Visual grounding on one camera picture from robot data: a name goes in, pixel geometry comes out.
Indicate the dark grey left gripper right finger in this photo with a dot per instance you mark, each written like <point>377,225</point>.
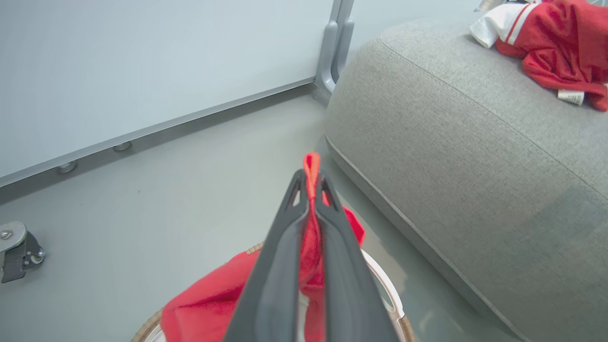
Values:
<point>349,289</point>

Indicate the black caster wheel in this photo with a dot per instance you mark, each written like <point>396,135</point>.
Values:
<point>21,259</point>

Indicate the grey fabric sofa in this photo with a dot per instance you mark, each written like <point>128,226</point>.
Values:
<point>475,166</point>

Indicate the plain red garment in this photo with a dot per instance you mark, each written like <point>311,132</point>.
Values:
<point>209,304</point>

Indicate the small round partition foot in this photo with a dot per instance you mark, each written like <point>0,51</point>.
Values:
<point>66,166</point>
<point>122,146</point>

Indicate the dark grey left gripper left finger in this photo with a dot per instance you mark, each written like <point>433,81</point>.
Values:
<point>273,275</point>

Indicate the grey partition post with sleeve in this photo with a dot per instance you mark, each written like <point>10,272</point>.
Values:
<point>346,42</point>
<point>327,57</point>

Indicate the red jersey white striped trim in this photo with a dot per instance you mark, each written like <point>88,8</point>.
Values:
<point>565,42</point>

